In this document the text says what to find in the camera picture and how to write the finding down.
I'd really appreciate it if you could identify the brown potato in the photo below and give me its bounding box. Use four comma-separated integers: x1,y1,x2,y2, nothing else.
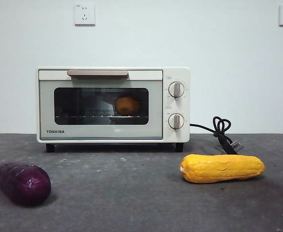
114,94,140,116

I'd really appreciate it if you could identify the oven door with beige handle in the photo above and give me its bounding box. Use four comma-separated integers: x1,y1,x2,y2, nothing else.
39,70,164,141

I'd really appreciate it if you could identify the oven timer knob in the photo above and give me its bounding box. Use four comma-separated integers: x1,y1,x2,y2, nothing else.
168,113,185,130

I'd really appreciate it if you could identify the white Toshiba toaster oven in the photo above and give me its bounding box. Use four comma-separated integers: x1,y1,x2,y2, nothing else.
36,67,191,153

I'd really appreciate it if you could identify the oven temperature knob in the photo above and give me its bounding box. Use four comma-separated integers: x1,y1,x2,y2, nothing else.
168,81,187,99

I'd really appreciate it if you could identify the yellow corn cob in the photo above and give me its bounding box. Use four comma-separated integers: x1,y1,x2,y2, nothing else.
180,154,266,184

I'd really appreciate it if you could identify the purple eggplant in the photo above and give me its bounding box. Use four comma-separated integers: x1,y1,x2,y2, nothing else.
0,162,52,207

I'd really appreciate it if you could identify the metal wire oven rack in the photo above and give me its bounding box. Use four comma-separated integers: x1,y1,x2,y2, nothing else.
55,110,149,119

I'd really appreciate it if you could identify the black power cable with plug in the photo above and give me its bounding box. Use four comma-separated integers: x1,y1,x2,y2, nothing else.
189,116,245,155

